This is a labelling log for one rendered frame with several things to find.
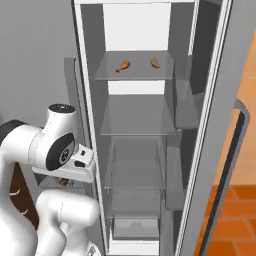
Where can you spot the grey fridge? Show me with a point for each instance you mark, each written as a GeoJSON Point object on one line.
{"type": "Point", "coordinates": [91, 30]}

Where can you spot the chicken drumstick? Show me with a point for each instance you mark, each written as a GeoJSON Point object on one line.
{"type": "Point", "coordinates": [124, 65]}
{"type": "Point", "coordinates": [155, 63]}

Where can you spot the white fridge drawer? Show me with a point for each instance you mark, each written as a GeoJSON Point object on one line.
{"type": "Point", "coordinates": [136, 228]}

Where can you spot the grey fridge door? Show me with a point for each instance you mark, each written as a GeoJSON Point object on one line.
{"type": "Point", "coordinates": [230, 66]}

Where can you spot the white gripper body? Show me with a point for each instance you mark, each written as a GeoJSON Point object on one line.
{"type": "Point", "coordinates": [81, 172]}

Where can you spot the brown sweet potato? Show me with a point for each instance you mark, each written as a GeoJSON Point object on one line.
{"type": "Point", "coordinates": [63, 181]}

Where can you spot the dark brown cupboard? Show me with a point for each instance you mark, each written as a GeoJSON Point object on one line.
{"type": "Point", "coordinates": [20, 203]}

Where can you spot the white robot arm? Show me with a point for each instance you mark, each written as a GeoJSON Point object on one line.
{"type": "Point", "coordinates": [20, 146]}

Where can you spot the glass fridge shelf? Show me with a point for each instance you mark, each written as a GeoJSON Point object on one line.
{"type": "Point", "coordinates": [136, 173]}
{"type": "Point", "coordinates": [136, 120]}
{"type": "Point", "coordinates": [136, 71]}

